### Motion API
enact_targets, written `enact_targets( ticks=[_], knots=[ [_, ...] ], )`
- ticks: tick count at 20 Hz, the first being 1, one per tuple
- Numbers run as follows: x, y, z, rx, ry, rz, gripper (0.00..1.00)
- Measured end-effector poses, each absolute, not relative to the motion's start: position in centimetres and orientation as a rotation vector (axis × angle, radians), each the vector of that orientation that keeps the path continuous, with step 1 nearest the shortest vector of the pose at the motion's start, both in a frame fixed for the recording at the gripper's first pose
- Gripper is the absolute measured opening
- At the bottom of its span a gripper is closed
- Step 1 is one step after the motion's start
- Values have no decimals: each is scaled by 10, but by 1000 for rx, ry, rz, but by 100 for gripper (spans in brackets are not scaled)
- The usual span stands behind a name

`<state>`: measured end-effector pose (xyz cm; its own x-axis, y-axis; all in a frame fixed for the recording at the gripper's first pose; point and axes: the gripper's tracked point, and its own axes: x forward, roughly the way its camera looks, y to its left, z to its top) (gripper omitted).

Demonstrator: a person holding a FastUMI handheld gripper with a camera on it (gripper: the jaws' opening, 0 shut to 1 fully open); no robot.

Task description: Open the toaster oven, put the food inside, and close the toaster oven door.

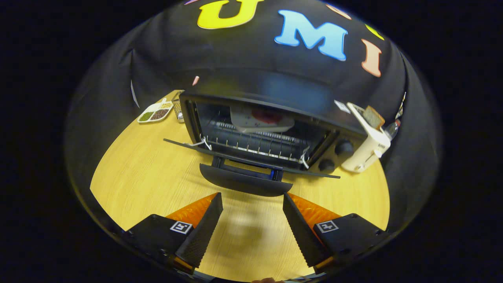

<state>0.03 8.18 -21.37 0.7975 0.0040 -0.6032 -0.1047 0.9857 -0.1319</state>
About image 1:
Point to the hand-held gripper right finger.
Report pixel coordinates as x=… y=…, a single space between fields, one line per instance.
x=302 y=232

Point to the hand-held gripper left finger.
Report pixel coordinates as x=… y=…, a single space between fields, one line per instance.
x=202 y=232

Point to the black toaster oven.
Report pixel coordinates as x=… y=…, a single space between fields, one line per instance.
x=251 y=184

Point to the white square plate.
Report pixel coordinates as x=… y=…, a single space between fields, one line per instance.
x=243 y=122

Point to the pink ham slice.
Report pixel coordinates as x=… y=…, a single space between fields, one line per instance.
x=267 y=116

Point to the white toaster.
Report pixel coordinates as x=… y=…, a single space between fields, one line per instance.
x=371 y=149

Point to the white divided dish of beans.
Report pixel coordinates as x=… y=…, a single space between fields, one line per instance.
x=155 y=115

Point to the brown bread slice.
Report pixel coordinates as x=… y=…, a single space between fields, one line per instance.
x=373 y=117

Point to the clear bottle with red label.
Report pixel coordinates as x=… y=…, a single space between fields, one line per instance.
x=393 y=129

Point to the pink stick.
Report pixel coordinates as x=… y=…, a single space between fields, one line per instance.
x=195 y=80

